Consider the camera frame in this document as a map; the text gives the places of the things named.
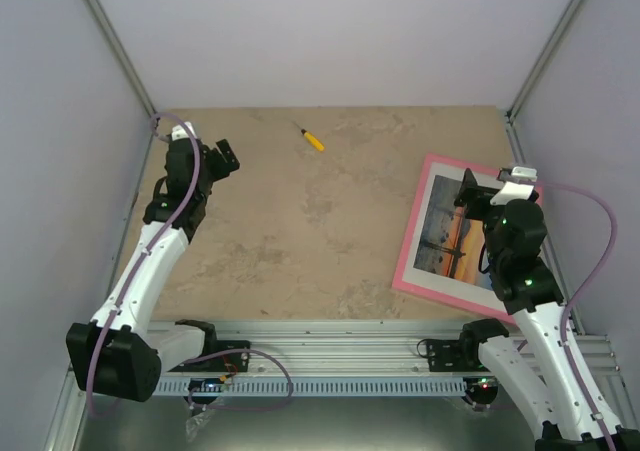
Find sunset photo with white mat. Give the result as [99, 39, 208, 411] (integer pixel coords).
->
[413, 175, 491, 290]

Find pink wooden picture frame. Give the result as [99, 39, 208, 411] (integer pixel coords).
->
[393, 154, 514, 324]

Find yellow handled screwdriver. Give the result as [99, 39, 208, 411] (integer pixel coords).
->
[293, 121, 325, 152]

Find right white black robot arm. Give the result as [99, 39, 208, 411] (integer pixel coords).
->
[416, 167, 639, 450]

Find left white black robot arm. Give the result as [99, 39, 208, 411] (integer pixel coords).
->
[66, 137, 240, 402]

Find clear plastic bag scrap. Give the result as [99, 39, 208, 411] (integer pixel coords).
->
[185, 406, 217, 443]

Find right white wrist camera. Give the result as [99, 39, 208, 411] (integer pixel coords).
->
[490, 165, 539, 206]

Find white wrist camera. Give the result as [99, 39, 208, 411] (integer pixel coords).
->
[170, 121, 198, 141]
[490, 165, 539, 206]

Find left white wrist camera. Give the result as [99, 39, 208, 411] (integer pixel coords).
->
[170, 121, 198, 141]

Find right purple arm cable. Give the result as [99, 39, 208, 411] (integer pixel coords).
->
[514, 180, 621, 451]

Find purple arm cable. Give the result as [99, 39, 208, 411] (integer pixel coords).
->
[514, 180, 621, 451]
[85, 112, 202, 418]

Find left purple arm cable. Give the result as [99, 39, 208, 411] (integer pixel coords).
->
[85, 112, 202, 418]

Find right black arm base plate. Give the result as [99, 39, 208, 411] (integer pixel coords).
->
[416, 339, 486, 373]

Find aluminium mounting rail base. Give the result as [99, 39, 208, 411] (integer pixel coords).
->
[69, 320, 624, 387]

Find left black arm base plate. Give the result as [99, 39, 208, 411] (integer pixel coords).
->
[171, 340, 251, 374]

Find left aluminium corner post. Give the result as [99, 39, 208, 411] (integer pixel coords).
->
[83, 0, 156, 116]

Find aluminium corner post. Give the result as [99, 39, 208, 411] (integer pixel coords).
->
[505, 0, 587, 124]
[83, 0, 156, 116]

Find grey slotted cable duct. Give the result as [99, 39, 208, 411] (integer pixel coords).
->
[154, 377, 467, 398]

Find right aluminium corner post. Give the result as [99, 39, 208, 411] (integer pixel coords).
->
[505, 0, 587, 124]

